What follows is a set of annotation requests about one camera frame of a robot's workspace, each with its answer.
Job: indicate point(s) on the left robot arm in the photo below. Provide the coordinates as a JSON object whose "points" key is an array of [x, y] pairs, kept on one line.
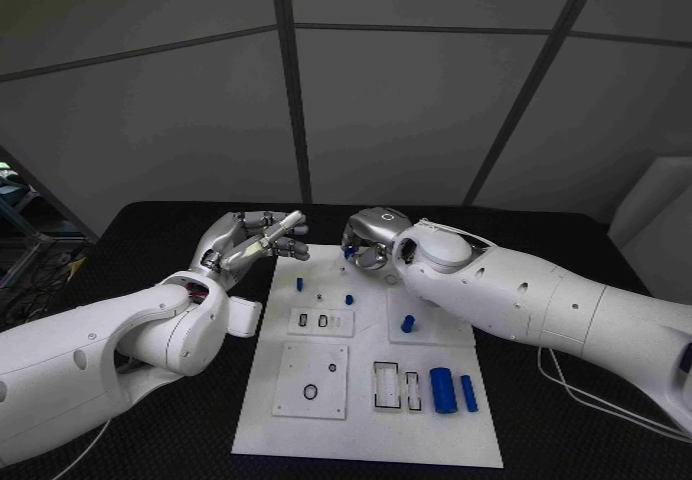
{"points": [[69, 360]]}

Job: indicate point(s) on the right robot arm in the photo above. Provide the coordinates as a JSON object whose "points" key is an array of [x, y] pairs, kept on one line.
{"points": [[540, 300]]}

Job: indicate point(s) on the thin blue peg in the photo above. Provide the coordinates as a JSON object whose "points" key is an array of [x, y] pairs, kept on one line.
{"points": [[298, 284]]}

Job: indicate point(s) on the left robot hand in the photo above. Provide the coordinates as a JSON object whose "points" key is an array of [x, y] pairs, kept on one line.
{"points": [[245, 240]]}

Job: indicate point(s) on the white task board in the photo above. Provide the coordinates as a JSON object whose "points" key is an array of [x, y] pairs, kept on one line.
{"points": [[367, 360]]}

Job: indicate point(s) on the blue plug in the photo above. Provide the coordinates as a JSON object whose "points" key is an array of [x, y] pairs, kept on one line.
{"points": [[350, 252]]}

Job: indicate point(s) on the large blue cylinder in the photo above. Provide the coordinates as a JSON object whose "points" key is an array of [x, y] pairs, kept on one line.
{"points": [[442, 390]]}

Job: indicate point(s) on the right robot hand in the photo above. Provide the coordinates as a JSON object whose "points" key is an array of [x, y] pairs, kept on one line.
{"points": [[377, 225]]}

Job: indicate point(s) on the slim blue cylinder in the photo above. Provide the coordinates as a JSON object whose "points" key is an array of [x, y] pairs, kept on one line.
{"points": [[468, 393]]}

